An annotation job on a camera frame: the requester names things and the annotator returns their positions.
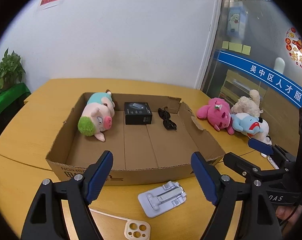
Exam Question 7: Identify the pig plush toy green hair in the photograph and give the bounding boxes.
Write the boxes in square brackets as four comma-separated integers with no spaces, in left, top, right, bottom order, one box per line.
[77,90,115,142]

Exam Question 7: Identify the white folding phone stand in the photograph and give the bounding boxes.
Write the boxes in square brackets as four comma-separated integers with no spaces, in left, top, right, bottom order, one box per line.
[137,181,187,218]

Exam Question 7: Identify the cream white plush dog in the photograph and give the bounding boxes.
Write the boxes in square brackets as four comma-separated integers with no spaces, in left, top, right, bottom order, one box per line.
[231,89,272,145]

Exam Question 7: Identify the black cable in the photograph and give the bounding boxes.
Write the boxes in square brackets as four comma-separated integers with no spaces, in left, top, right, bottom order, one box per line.
[279,203,301,228]

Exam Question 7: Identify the black sunglasses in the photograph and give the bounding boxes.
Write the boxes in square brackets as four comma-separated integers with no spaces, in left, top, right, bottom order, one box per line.
[158,107,177,131]

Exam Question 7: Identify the blue banner strip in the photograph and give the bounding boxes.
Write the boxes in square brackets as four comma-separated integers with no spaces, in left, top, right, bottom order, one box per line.
[217,50,302,108]

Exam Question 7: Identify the black product box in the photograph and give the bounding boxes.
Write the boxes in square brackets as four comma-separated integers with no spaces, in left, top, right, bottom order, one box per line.
[124,102,152,125]

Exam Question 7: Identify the operator hand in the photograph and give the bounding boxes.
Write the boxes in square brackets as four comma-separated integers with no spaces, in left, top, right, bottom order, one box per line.
[275,205,302,224]

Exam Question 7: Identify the pink plush toy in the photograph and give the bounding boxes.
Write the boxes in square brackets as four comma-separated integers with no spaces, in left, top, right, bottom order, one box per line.
[196,98,235,135]

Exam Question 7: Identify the green cloth table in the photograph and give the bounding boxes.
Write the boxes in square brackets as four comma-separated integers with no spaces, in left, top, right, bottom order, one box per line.
[0,83,31,114]

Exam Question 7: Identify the clear beige phone case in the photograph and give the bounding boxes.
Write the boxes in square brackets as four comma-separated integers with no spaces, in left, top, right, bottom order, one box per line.
[90,208,151,239]

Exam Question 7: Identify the green potted plant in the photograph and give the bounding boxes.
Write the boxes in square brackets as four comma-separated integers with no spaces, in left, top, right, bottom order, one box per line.
[0,49,26,93]

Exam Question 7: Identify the red window decoration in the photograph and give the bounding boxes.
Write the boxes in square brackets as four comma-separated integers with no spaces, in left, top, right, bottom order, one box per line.
[285,27,302,69]

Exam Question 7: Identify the cartoon poster on glass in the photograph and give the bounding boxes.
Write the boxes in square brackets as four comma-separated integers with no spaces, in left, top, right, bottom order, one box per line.
[226,1,247,40]

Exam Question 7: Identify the blue plush toy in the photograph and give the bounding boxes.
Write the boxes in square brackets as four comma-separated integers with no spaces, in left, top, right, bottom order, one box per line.
[231,113,263,135]

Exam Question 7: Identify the small white packet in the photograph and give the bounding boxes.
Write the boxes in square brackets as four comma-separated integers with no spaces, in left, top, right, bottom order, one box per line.
[260,153,279,170]

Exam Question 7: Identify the yellow sticky notes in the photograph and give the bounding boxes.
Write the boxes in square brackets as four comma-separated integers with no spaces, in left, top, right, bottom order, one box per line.
[222,41,251,55]

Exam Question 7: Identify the brown cardboard box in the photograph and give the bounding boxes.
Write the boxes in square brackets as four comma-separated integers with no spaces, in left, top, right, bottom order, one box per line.
[46,93,225,185]

